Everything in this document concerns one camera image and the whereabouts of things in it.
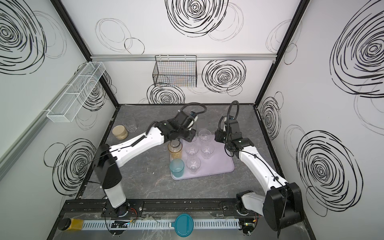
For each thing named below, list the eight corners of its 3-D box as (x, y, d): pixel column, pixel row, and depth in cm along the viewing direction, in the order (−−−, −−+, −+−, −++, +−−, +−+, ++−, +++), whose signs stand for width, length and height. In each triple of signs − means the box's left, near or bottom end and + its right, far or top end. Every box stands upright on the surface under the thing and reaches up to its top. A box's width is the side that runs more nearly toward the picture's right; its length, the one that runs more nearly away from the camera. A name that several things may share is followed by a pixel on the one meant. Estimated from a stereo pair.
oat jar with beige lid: (114, 139, 101) (110, 134, 96) (118, 131, 106) (114, 125, 100) (126, 139, 101) (122, 134, 96) (129, 131, 106) (125, 125, 100)
